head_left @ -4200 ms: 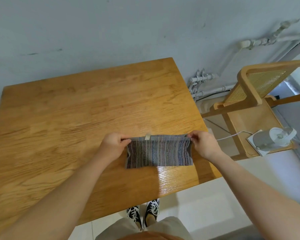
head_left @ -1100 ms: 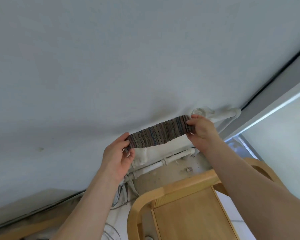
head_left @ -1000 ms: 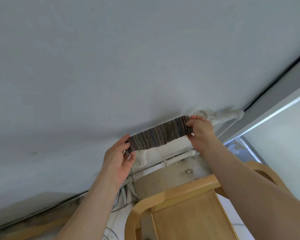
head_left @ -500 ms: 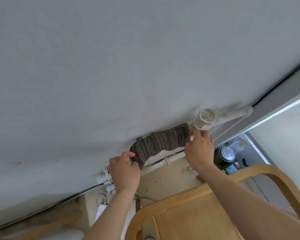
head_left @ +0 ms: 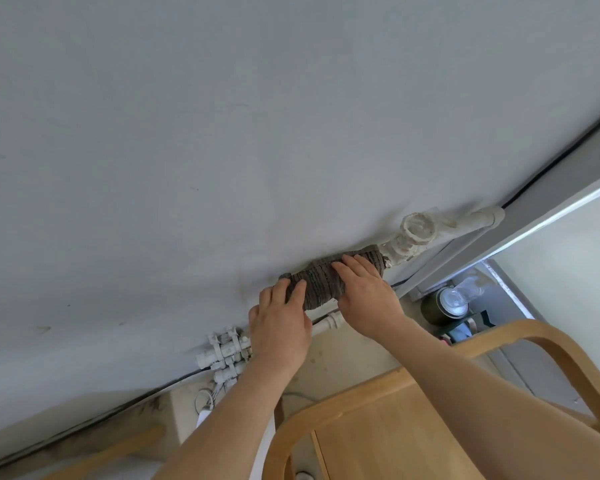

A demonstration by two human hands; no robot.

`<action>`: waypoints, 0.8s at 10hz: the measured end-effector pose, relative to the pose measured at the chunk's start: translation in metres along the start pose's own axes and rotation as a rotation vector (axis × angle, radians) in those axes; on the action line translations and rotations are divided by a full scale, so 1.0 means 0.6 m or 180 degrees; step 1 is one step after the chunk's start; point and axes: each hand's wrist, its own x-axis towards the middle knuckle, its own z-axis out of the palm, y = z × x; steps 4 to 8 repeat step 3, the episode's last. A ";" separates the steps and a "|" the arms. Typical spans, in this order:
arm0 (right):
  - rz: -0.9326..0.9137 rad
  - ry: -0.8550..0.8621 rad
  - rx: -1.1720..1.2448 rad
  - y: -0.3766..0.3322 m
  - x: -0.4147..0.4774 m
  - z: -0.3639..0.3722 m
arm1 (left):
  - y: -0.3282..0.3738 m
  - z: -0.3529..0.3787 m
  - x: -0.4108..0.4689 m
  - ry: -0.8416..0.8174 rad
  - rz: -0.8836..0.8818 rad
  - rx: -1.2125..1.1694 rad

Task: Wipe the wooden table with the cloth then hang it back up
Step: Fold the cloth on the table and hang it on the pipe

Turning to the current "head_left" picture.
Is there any person's left hand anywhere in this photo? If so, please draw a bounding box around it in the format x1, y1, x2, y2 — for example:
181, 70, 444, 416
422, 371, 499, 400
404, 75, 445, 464
248, 279, 314, 378

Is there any person's right hand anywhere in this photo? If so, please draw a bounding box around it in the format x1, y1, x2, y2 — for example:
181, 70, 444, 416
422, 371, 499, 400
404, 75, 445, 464
331, 254, 407, 341

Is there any grey-brown striped cloth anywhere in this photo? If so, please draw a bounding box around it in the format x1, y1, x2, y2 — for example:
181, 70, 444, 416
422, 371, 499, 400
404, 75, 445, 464
278, 247, 386, 313

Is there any person's right forearm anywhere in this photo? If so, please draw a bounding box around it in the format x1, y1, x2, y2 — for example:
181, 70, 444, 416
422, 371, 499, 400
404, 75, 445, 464
377, 317, 600, 480

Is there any person's left forearm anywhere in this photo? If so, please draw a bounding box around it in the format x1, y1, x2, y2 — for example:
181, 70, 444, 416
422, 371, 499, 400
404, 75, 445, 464
152, 364, 303, 480

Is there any thin white pipe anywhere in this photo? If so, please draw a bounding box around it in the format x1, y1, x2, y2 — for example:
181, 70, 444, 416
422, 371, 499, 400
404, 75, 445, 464
310, 311, 347, 338

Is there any white pipe fittings cluster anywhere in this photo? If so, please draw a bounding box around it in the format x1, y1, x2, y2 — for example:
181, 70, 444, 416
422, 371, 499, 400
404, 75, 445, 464
196, 326, 255, 391

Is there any white pipe with valve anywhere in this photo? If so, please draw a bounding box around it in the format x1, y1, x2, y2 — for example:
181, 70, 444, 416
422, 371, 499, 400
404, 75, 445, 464
379, 205, 506, 268

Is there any dark round tin clear lid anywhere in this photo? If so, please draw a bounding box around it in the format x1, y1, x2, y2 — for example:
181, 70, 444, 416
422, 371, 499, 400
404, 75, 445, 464
421, 277, 485, 328

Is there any light wooden chair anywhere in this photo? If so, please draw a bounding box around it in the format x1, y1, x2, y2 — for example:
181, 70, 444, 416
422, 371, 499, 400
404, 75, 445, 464
262, 319, 600, 480

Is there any white cable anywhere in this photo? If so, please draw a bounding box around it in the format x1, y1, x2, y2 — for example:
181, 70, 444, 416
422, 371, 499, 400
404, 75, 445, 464
194, 389, 217, 430

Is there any white door frame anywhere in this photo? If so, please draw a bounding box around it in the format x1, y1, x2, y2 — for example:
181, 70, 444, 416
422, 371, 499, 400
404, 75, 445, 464
409, 167, 600, 301

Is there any black cable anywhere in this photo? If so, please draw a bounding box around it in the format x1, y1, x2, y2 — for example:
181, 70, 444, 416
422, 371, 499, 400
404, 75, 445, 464
0, 367, 218, 476
501, 106, 600, 205

